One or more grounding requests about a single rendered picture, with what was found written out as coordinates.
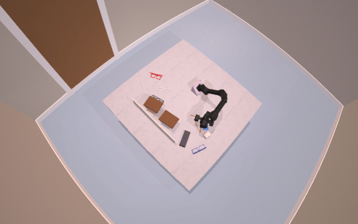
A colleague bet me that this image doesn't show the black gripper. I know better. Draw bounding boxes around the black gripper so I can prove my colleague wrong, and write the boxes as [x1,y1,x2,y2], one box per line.
[194,115,214,127]

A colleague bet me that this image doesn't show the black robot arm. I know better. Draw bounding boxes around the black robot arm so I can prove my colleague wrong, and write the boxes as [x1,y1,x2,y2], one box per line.
[196,84,227,129]

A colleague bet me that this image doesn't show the red glasses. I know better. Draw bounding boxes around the red glasses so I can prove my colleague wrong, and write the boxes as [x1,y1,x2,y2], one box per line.
[150,72,162,80]

